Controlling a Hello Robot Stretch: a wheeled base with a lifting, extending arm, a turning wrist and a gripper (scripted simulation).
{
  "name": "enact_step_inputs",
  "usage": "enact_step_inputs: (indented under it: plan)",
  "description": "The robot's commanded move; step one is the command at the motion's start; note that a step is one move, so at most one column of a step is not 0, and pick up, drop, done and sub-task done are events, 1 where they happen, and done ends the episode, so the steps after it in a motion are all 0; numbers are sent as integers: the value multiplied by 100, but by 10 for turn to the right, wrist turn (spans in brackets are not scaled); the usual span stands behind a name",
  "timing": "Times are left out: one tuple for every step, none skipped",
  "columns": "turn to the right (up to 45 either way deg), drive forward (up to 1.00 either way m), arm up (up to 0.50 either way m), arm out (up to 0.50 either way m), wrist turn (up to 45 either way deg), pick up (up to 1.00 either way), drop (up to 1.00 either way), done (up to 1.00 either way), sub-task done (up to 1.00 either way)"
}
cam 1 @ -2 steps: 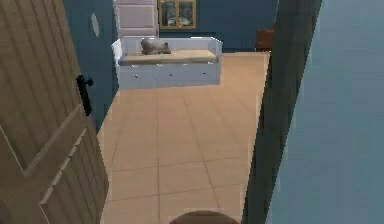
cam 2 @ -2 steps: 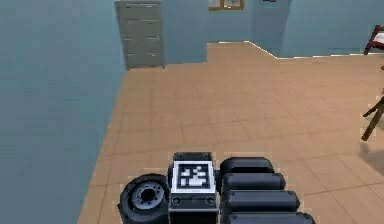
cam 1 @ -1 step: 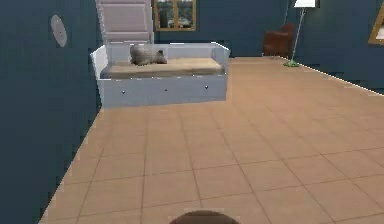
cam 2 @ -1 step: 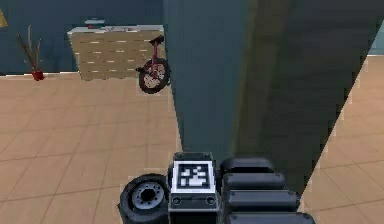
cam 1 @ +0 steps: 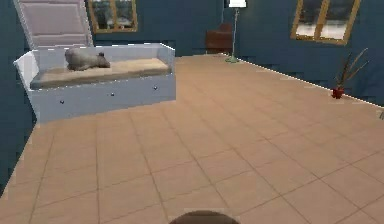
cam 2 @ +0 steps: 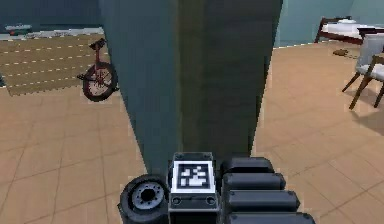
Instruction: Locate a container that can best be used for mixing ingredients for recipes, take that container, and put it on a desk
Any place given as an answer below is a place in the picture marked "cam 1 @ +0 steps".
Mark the white floor lamp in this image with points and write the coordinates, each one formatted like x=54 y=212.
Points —
x=235 y=30

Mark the pale blue day bed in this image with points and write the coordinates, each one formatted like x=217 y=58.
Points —
x=100 y=96

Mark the brown round object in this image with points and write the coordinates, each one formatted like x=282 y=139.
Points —
x=204 y=218

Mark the grey plush teddy bear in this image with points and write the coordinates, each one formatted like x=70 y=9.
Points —
x=83 y=60

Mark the wood framed window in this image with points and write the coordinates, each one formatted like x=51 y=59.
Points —
x=325 y=20
x=113 y=15

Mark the house plant in red pot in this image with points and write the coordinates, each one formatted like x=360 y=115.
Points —
x=343 y=80

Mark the white panelled room door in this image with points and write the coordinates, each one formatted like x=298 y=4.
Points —
x=55 y=23

